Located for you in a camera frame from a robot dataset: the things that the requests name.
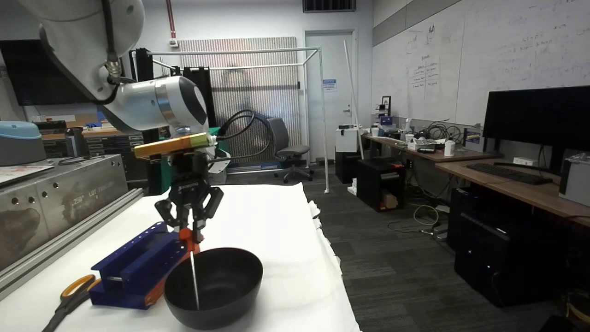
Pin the red vertical pipe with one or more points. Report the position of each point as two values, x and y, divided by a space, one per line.
173 21

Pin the white door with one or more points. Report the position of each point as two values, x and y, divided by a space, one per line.
331 93

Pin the black wall screen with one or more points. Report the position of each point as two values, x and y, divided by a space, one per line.
31 74

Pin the black office chair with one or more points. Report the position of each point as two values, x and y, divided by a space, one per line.
294 159

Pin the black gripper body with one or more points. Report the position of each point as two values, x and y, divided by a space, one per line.
193 177

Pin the black computer tower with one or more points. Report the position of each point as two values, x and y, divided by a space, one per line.
510 259

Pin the orange tool with thin shaft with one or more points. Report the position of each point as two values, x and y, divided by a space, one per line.
191 246

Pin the white box device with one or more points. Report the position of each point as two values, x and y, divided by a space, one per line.
576 179

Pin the black storage cabinet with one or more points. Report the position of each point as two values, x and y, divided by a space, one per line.
381 185

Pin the large black computer monitor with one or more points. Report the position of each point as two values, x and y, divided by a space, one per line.
536 120

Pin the black keyboard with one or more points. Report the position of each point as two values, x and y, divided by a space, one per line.
510 174

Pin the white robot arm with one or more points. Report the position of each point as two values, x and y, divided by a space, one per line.
149 102

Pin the white pipe frame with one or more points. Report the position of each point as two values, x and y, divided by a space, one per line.
322 111

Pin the wooden desk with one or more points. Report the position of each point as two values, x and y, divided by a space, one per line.
523 187

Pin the light blue machine cover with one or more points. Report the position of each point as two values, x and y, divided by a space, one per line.
20 140

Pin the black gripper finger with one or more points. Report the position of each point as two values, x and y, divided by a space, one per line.
209 212
171 212

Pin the grey metal rail beam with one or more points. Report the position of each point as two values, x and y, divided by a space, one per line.
56 196

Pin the wall whiteboard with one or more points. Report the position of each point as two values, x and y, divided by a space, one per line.
468 61

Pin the yellow-green wrist camera bar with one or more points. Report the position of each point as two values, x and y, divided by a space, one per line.
176 144

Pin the black round bowl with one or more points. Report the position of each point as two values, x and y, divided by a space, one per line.
215 288

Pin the dark ceiling vent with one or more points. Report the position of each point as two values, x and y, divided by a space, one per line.
329 4

